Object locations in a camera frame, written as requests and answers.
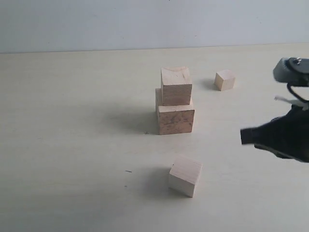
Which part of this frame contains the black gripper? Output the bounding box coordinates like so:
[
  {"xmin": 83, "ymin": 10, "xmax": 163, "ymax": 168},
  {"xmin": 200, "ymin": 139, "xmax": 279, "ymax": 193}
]
[{"xmin": 240, "ymin": 105, "xmax": 309, "ymax": 162}]

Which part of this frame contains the black cable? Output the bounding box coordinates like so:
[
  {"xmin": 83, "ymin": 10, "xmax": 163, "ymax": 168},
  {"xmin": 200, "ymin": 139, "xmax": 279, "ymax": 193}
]
[{"xmin": 286, "ymin": 83, "xmax": 309, "ymax": 102}]

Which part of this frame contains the pale wooden cube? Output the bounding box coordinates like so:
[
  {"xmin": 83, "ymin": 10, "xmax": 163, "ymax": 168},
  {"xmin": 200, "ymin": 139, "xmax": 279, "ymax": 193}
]
[{"xmin": 168, "ymin": 156, "xmax": 203, "ymax": 198}]

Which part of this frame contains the medium wooden cube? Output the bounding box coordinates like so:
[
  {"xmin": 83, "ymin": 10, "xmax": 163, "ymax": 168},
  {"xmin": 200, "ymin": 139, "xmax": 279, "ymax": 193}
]
[{"xmin": 161, "ymin": 66, "xmax": 193, "ymax": 106}]

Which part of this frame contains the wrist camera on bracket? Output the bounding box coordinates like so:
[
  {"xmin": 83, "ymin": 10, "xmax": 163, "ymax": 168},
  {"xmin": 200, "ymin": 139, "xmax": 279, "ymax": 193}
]
[{"xmin": 273, "ymin": 57, "xmax": 309, "ymax": 87}]

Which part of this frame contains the small wooden cube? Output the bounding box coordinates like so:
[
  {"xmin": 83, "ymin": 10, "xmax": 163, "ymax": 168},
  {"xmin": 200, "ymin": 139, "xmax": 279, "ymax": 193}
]
[{"xmin": 214, "ymin": 70, "xmax": 236, "ymax": 91}]

